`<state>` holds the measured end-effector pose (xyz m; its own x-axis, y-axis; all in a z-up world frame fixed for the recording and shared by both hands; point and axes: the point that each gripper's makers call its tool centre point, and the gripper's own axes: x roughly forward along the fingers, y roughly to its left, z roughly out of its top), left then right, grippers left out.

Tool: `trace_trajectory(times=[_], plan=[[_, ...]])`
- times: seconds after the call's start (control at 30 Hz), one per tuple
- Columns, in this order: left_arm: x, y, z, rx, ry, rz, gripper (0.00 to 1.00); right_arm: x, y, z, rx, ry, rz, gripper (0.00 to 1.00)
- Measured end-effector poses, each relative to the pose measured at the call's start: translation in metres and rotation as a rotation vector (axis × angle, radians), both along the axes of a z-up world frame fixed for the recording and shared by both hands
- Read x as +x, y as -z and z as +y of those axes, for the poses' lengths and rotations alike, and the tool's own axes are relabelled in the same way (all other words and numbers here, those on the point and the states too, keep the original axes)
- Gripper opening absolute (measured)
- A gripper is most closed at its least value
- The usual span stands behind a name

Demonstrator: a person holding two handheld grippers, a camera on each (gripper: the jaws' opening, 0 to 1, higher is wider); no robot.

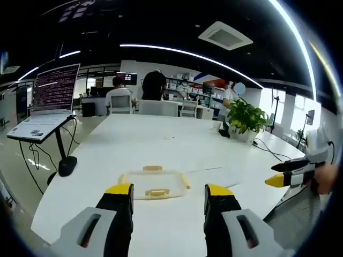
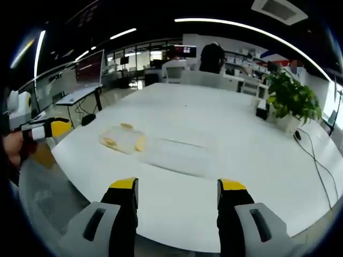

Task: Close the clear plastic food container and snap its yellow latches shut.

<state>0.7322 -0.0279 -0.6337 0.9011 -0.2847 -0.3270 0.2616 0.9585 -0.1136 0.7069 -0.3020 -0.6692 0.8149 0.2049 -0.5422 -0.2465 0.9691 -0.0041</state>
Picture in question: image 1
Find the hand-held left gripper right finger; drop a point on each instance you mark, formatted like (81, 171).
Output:
(235, 230)

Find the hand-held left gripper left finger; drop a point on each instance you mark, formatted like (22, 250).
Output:
(88, 230)

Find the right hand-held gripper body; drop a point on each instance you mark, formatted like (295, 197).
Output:
(317, 146)

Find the person's right hand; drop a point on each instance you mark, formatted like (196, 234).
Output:
(328, 178)

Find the black tripod stand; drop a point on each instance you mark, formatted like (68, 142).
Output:
(275, 112)

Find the green potted plant white pot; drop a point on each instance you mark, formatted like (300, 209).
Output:
(246, 117)

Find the black laptop stand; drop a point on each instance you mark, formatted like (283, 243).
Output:
(65, 163)

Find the small black device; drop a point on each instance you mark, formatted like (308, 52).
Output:
(224, 131)

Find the curved ceiling light strip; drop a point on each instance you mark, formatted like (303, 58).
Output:
(300, 45)

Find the white mesh office chair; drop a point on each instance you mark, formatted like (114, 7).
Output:
(189, 108)
(158, 108)
(120, 103)

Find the shelf with white boxes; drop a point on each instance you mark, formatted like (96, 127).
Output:
(195, 85)

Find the white open laptop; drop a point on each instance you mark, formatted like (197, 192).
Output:
(53, 93)

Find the ceiling air conditioner vent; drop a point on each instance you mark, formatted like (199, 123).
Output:
(225, 36)

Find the dark standing banner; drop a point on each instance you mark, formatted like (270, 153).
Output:
(22, 103)

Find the long ceiling light strip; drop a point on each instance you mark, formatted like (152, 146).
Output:
(193, 54)

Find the black desktop monitor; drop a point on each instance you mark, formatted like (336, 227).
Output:
(128, 78)

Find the short ceiling light strip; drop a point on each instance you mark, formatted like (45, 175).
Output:
(48, 63)

